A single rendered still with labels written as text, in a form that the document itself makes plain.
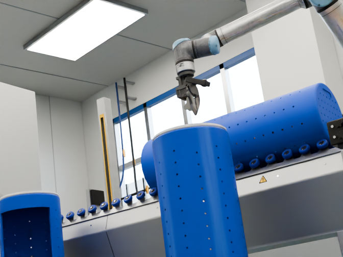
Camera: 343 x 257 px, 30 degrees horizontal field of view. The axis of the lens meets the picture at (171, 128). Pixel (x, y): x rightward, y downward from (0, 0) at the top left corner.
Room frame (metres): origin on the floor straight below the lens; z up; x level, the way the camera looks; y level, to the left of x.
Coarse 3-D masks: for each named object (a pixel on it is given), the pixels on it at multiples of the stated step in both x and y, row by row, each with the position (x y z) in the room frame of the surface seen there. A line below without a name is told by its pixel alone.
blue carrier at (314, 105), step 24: (288, 96) 2.45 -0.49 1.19; (312, 96) 2.36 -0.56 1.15; (216, 120) 2.64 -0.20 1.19; (240, 120) 2.54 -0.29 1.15; (264, 120) 2.47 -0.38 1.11; (288, 120) 2.42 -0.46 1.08; (312, 120) 2.37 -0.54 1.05; (144, 144) 2.86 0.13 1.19; (240, 144) 2.55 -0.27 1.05; (264, 144) 2.50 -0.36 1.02; (288, 144) 2.46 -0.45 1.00; (312, 144) 2.43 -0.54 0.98; (144, 168) 2.82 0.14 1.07
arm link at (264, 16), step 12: (288, 0) 2.75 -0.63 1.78; (300, 0) 2.74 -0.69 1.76; (252, 12) 2.82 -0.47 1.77; (264, 12) 2.79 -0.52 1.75; (276, 12) 2.78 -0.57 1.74; (288, 12) 2.79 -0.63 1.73; (228, 24) 2.85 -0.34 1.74; (240, 24) 2.82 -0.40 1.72; (252, 24) 2.82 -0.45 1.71; (264, 24) 2.83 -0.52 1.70; (228, 36) 2.86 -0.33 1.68; (240, 36) 2.87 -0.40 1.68
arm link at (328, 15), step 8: (312, 0) 2.60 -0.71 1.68; (320, 0) 2.60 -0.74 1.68; (328, 0) 2.59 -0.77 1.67; (336, 0) 2.62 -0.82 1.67; (320, 8) 2.64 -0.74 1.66; (328, 8) 2.63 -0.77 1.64; (336, 8) 2.63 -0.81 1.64; (328, 16) 2.65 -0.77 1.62; (336, 16) 2.64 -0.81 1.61; (328, 24) 2.69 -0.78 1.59; (336, 24) 2.67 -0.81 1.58; (336, 32) 2.70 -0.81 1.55
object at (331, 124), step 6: (336, 120) 2.20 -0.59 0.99; (342, 120) 2.20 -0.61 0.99; (330, 126) 2.23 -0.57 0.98; (336, 126) 2.20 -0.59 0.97; (342, 126) 2.20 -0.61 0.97; (330, 132) 2.23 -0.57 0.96; (336, 132) 2.22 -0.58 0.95; (342, 132) 2.20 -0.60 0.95; (330, 138) 2.23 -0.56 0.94; (336, 138) 2.22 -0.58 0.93; (342, 138) 2.21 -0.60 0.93; (336, 144) 2.23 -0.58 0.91; (342, 144) 2.22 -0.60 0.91
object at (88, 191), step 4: (88, 192) 3.14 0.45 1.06; (92, 192) 3.13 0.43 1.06; (96, 192) 3.15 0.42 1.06; (100, 192) 3.18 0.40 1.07; (88, 196) 3.14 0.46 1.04; (92, 196) 3.13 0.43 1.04; (96, 196) 3.15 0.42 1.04; (100, 196) 3.17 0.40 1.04; (104, 196) 3.20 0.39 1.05; (88, 200) 3.14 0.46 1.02; (92, 200) 3.13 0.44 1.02; (96, 200) 3.15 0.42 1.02; (100, 200) 3.17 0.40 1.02; (104, 200) 3.20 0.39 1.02; (88, 204) 3.14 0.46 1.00; (92, 204) 3.14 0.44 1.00; (96, 204) 3.16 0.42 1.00; (100, 204) 3.17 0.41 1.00; (88, 208) 3.14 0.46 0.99; (88, 212) 3.14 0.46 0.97
